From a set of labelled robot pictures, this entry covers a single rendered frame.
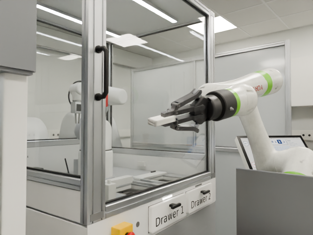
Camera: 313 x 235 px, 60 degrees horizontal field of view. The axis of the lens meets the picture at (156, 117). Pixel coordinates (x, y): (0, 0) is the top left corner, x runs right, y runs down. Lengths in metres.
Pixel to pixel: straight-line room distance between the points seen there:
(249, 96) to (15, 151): 0.67
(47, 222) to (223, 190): 2.18
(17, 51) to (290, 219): 1.09
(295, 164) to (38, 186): 1.09
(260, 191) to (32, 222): 0.93
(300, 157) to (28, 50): 1.19
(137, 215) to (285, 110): 1.93
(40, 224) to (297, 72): 3.93
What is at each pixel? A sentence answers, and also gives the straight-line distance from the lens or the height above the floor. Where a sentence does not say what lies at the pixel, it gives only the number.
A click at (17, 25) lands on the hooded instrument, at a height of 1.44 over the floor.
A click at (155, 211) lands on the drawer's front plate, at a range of 1.22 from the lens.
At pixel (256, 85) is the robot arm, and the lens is 1.19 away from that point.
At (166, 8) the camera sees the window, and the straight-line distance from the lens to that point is 1.42.
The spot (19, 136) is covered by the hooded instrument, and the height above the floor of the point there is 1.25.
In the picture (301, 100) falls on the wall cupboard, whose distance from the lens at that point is 4.39.
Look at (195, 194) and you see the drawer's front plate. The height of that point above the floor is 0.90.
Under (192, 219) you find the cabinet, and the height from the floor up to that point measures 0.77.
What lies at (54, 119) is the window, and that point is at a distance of 1.10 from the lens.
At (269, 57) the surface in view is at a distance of 2.86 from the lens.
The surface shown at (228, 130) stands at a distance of 2.93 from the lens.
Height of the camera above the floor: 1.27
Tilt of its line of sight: 2 degrees up
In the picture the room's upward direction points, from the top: straight up
